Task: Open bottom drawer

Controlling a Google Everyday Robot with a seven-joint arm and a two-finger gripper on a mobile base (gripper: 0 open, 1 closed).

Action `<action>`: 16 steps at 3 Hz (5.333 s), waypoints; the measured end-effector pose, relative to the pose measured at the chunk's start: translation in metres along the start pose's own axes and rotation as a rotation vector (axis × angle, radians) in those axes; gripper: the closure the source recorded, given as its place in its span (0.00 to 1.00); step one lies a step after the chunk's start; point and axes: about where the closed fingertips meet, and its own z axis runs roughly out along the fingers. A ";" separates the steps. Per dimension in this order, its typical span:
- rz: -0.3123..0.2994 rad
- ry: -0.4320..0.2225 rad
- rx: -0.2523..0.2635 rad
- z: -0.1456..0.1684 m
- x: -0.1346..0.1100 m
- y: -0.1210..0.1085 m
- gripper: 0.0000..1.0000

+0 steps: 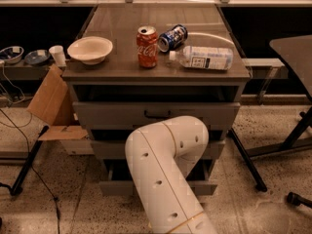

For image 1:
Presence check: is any blue patterned bowl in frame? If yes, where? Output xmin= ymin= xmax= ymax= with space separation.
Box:
xmin=0 ymin=46 xmax=24 ymax=64
xmin=24 ymin=50 xmax=51 ymax=65

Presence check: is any black stand leg right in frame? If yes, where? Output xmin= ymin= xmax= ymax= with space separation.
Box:
xmin=228 ymin=128 xmax=267 ymax=192

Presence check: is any grey drawer cabinet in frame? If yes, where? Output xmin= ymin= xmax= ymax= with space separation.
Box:
xmin=60 ymin=4 xmax=252 ymax=180

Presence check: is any blue patterned bowl right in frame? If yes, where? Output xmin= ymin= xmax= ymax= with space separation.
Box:
xmin=24 ymin=50 xmax=51 ymax=65

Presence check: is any brown cardboard box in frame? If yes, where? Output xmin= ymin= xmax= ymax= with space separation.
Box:
xmin=27 ymin=64 xmax=94 ymax=155

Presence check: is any clear plastic water bottle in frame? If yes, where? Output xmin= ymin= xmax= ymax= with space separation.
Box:
xmin=169 ymin=46 xmax=233 ymax=71

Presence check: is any black floor cable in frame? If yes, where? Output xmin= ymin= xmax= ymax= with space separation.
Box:
xmin=0 ymin=109 xmax=61 ymax=234

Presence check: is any grey bottom drawer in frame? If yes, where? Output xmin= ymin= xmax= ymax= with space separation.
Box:
xmin=99 ymin=160 xmax=216 ymax=196

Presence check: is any blue soda can lying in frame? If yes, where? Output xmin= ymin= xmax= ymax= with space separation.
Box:
xmin=158 ymin=24 xmax=188 ymax=53

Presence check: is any grey top drawer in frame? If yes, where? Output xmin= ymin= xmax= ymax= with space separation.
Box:
xmin=73 ymin=102 xmax=240 ymax=130

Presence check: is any white bowl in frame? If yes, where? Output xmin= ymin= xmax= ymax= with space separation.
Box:
xmin=67 ymin=36 xmax=113 ymax=65

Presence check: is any blue patterned bowl left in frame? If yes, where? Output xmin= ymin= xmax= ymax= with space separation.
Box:
xmin=0 ymin=46 xmax=24 ymax=64

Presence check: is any white paper cup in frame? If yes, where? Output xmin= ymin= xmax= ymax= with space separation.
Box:
xmin=49 ymin=45 xmax=66 ymax=67

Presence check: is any black stand leg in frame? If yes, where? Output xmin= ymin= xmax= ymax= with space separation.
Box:
xmin=228 ymin=128 xmax=267 ymax=192
xmin=10 ymin=138 xmax=42 ymax=196

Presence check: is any grey middle drawer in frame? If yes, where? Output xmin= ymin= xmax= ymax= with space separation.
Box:
xmin=91 ymin=140 xmax=225 ymax=160

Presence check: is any black stand leg left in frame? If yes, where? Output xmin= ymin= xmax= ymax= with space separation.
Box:
xmin=10 ymin=138 xmax=42 ymax=196

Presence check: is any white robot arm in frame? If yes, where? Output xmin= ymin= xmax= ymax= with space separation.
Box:
xmin=125 ymin=116 xmax=217 ymax=234

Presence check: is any red cola can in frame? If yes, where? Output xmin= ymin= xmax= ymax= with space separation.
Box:
xmin=136 ymin=25 xmax=158 ymax=68

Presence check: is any grey drawer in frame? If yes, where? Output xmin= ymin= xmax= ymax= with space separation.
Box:
xmin=73 ymin=102 xmax=240 ymax=130
xmin=91 ymin=140 xmax=225 ymax=160
xmin=99 ymin=160 xmax=216 ymax=196

